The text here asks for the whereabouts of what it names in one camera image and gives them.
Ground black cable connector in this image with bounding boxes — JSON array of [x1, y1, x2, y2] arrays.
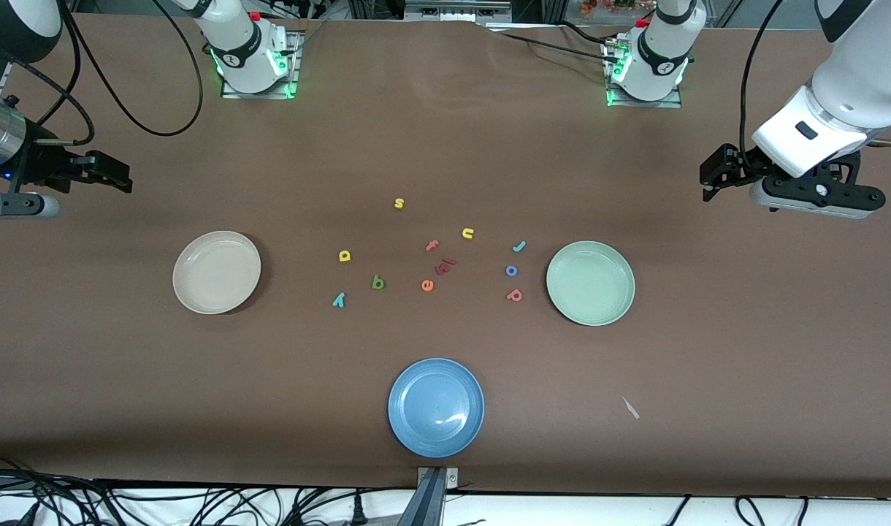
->
[[0, 500, 41, 526]]

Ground orange artificial flowers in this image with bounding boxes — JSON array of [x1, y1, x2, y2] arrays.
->
[[581, 0, 654, 17]]

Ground pale green plate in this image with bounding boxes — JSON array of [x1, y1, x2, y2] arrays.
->
[[546, 241, 636, 327]]

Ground beige brown plate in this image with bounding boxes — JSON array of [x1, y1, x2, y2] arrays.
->
[[173, 231, 262, 315]]

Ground blue plate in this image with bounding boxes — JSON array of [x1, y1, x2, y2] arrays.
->
[[388, 357, 485, 459]]

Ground black cable on table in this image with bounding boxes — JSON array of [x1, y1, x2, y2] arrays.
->
[[489, 20, 616, 64]]

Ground brown table cover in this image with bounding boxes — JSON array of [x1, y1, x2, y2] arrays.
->
[[0, 13, 891, 499]]

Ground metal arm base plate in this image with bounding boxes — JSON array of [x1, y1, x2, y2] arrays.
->
[[603, 37, 684, 110], [221, 31, 302, 100]]

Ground grey metal box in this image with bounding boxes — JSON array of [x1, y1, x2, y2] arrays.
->
[[404, 0, 512, 21]]

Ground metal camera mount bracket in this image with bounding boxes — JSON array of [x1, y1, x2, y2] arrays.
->
[[415, 466, 459, 526]]

